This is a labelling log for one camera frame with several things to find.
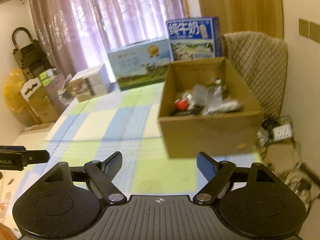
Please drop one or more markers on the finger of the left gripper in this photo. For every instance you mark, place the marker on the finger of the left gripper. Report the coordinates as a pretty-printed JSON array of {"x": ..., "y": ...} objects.
[{"x": 31, "y": 157}]

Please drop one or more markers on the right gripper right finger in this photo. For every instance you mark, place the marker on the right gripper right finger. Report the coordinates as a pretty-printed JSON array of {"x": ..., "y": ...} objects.
[{"x": 218, "y": 176}]

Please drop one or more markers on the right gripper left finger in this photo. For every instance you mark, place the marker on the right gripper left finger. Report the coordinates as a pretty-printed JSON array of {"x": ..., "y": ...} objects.
[{"x": 101, "y": 175}]

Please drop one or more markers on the red Doraemon figurine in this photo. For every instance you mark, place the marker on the red Doraemon figurine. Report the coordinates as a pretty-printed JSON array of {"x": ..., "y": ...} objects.
[{"x": 182, "y": 104}]

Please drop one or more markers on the translucent plastic cup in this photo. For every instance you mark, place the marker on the translucent plastic cup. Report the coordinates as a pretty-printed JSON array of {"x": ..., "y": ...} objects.
[{"x": 199, "y": 95}]

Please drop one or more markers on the checked bed sheet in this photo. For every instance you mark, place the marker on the checked bed sheet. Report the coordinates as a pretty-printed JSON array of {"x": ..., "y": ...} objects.
[{"x": 120, "y": 121}]

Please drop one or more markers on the brown cardboard box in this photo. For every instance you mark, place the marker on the brown cardboard box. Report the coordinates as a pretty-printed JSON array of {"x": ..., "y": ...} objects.
[{"x": 226, "y": 126}]

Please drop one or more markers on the cluttered cardboard boxes pile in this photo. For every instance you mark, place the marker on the cluttered cardboard boxes pile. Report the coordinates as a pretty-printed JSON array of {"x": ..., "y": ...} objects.
[{"x": 47, "y": 98}]

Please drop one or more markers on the silver foil pouch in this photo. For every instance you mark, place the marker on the silver foil pouch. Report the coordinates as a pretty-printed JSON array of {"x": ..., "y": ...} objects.
[{"x": 218, "y": 105}]

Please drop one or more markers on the yellow plastic bag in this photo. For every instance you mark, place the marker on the yellow plastic bag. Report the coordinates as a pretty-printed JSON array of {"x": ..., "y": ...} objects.
[{"x": 11, "y": 91}]

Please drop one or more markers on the white power strip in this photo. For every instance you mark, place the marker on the white power strip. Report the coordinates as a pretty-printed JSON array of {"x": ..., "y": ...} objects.
[{"x": 282, "y": 132}]

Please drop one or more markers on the beige photo printed box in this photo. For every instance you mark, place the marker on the beige photo printed box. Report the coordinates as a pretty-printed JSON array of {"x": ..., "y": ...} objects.
[{"x": 90, "y": 83}]

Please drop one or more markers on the black folding trolley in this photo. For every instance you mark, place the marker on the black folding trolley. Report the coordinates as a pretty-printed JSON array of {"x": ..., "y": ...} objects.
[{"x": 31, "y": 59}]

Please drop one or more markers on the green milk carton box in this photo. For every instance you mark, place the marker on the green milk carton box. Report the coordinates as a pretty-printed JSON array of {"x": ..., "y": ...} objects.
[{"x": 141, "y": 63}]

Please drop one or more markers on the quilted beige chair cover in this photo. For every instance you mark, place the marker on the quilted beige chair cover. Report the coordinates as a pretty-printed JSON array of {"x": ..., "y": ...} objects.
[{"x": 262, "y": 61}]

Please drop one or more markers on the blue milk carton box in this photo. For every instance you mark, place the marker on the blue milk carton box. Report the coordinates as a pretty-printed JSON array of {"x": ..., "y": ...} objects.
[{"x": 194, "y": 38}]

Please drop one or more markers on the pink curtain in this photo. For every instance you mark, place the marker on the pink curtain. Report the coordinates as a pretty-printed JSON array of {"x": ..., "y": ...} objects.
[{"x": 79, "y": 34}]

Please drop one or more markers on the wall power socket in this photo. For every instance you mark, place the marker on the wall power socket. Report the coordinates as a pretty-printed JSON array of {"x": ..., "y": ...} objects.
[{"x": 309, "y": 30}]

